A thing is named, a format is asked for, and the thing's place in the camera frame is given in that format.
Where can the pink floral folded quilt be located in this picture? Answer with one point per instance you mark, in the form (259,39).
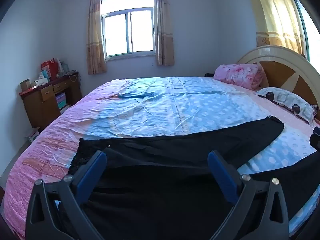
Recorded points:
(237,75)

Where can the large bright window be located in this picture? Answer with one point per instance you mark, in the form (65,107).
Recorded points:
(312,42)

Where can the sliding glass window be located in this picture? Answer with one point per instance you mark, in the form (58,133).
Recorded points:
(117,35)

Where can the black pants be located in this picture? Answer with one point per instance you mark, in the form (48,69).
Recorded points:
(160,205)

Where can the brown cardboard box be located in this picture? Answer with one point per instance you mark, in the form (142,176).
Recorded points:
(25,85)

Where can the brown wooden desk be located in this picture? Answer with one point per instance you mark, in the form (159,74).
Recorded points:
(40,110)

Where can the yellow patterned curtain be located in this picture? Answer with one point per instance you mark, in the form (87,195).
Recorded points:
(275,17)

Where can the red gift bag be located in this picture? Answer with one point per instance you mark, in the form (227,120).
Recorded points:
(50,68)

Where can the teal box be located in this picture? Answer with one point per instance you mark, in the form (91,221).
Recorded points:
(45,75)

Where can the cream and wood headboard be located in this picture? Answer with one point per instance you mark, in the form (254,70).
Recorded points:
(287,80)

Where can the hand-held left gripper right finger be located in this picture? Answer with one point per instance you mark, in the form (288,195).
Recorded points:
(222,175)

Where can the cardboard box on floor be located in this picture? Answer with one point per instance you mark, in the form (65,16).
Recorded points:
(32,135)

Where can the beige patterned curtain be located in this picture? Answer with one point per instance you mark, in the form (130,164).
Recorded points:
(95,42)
(163,30)

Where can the grey dotted pillow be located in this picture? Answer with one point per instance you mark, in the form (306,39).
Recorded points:
(282,98)

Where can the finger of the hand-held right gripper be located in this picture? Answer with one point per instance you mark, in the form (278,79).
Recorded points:
(316,140)

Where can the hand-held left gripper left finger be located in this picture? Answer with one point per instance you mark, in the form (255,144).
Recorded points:
(91,175)

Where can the stack of pastel boxes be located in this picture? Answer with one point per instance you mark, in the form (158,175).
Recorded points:
(61,101)

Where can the pink and blue bed sheet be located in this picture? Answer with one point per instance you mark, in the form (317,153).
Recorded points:
(175,100)

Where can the white tissue box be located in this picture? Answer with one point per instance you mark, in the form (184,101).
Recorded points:
(41,82)

